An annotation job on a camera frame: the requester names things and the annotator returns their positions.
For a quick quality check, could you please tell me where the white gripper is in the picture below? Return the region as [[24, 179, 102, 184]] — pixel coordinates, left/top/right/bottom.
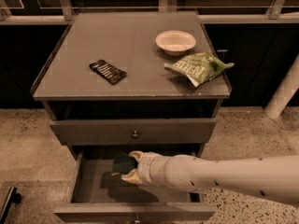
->
[[121, 150, 169, 186]]

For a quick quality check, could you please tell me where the green yellow sponge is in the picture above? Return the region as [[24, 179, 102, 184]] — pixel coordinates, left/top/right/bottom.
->
[[112, 153, 137, 175]]

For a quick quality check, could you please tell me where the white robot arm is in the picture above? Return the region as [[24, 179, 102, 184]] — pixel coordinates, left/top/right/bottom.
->
[[121, 151, 299, 206]]

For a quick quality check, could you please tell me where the open grey middle drawer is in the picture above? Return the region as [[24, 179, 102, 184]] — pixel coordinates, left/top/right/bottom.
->
[[55, 149, 216, 224]]

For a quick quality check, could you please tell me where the grey top drawer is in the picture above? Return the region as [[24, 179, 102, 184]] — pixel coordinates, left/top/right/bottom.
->
[[50, 119, 216, 146]]

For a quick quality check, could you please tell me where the grey drawer cabinet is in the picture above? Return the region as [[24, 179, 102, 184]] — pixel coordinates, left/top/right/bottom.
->
[[30, 10, 233, 224]]

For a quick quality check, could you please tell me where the round metal top knob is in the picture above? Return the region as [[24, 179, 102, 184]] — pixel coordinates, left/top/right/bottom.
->
[[132, 131, 140, 139]]

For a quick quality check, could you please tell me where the round metal knob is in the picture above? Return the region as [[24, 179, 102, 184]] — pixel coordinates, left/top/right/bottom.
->
[[134, 216, 141, 224], [132, 131, 140, 139]]

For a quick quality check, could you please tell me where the round metal middle knob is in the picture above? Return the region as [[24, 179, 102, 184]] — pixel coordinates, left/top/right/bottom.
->
[[134, 216, 141, 224]]

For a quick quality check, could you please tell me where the black snack wrapper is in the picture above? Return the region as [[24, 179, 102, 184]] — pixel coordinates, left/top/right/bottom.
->
[[89, 60, 127, 85]]

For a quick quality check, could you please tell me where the green chip bag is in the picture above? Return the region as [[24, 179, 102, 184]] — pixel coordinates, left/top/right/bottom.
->
[[164, 52, 235, 88]]

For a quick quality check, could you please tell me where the black object at floor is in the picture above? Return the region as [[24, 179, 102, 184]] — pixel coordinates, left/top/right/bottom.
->
[[0, 187, 21, 224]]

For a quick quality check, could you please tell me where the white paper bowl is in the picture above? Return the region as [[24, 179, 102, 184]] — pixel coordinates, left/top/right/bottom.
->
[[155, 30, 196, 56]]

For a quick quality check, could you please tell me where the glass railing with metal posts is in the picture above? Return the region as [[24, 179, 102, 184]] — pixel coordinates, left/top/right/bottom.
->
[[0, 0, 299, 25]]

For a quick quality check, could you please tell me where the white cylindrical post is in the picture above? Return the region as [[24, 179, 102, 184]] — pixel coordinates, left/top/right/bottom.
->
[[264, 54, 299, 119]]

